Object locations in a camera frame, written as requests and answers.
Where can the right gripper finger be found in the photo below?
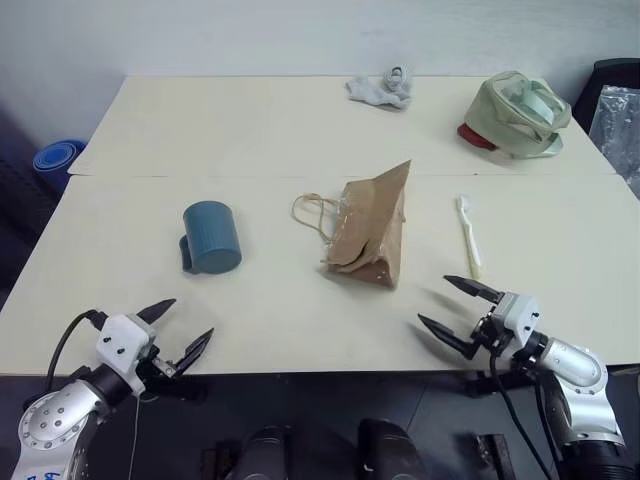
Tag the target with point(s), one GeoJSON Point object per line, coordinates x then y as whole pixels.
{"type": "Point", "coordinates": [447, 336]}
{"type": "Point", "coordinates": [475, 289]}

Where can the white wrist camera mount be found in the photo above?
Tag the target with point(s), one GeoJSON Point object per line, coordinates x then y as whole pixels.
{"type": "Point", "coordinates": [522, 312]}
{"type": "Point", "coordinates": [122, 340]}

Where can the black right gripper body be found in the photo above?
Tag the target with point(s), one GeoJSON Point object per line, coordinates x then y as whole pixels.
{"type": "Point", "coordinates": [490, 332]}

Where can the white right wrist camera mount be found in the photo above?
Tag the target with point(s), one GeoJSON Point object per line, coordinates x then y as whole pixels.
{"type": "Point", "coordinates": [522, 312]}

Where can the red flat object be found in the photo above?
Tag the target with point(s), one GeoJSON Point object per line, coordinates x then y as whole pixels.
{"type": "Point", "coordinates": [472, 136]}

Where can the white toothbrush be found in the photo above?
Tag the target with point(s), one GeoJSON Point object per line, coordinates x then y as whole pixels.
{"type": "Point", "coordinates": [469, 239]}

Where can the dark rounded shape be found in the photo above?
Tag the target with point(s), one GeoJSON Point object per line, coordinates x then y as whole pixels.
{"type": "Point", "coordinates": [390, 450]}
{"type": "Point", "coordinates": [270, 452]}

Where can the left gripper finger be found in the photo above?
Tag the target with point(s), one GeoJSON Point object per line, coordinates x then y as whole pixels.
{"type": "Point", "coordinates": [196, 349]}
{"type": "Point", "coordinates": [157, 311]}

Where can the clear plastic bag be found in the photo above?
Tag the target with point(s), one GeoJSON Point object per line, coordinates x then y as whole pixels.
{"type": "Point", "coordinates": [620, 125]}

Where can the blue ribbed mug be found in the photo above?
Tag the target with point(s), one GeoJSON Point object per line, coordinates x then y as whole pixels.
{"type": "Point", "coordinates": [212, 240]}

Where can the brown paper bag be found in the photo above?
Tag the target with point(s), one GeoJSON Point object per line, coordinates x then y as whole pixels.
{"type": "Point", "coordinates": [380, 215]}

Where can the black metal bracket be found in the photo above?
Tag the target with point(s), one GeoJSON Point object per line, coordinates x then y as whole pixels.
{"type": "Point", "coordinates": [492, 452]}

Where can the grey crumpled cloth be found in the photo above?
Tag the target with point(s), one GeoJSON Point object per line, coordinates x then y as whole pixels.
{"type": "Point", "coordinates": [372, 92]}

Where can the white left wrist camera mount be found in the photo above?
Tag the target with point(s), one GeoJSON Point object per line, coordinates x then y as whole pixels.
{"type": "Point", "coordinates": [122, 340]}

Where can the black chair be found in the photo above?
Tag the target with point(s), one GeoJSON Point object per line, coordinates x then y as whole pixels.
{"type": "Point", "coordinates": [615, 70]}

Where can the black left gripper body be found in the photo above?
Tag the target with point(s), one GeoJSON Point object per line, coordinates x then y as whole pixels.
{"type": "Point", "coordinates": [162, 375]}

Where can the blue rolled foam mat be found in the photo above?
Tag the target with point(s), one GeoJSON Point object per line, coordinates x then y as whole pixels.
{"type": "Point", "coordinates": [55, 160]}

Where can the pale green item in pouch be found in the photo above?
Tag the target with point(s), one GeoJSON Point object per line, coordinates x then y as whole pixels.
{"type": "Point", "coordinates": [537, 102]}

